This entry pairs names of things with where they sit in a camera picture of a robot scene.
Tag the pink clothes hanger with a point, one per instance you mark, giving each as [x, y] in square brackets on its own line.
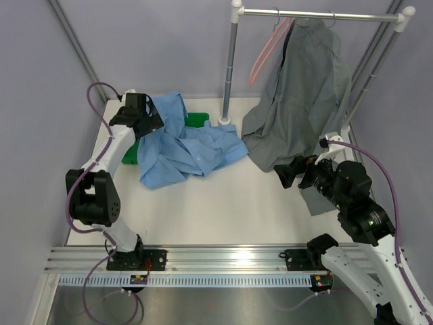
[280, 30]

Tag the green plastic tray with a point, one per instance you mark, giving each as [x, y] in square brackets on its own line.
[193, 119]

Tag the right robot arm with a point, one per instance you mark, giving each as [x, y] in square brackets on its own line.
[392, 298]

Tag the grey shirt metal hanger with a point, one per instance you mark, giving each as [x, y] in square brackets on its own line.
[333, 18]

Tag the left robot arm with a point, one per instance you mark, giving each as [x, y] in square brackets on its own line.
[93, 204]

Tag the white metal clothes rack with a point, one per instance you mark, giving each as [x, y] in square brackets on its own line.
[397, 17]

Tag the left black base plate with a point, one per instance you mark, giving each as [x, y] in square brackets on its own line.
[155, 259]

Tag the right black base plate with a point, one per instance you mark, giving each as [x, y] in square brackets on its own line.
[302, 259]

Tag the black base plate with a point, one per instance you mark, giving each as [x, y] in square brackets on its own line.
[302, 259]
[155, 259]

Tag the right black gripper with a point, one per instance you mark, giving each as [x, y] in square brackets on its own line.
[287, 172]

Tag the aluminium mounting rail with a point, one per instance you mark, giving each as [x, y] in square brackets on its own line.
[181, 259]

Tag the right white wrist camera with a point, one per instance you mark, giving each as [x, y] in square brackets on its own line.
[332, 146]

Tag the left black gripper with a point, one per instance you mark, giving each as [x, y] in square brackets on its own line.
[153, 122]

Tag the light blue shirt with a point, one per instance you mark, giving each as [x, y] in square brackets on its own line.
[175, 151]

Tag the white slotted cable duct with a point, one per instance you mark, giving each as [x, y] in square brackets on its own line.
[200, 280]

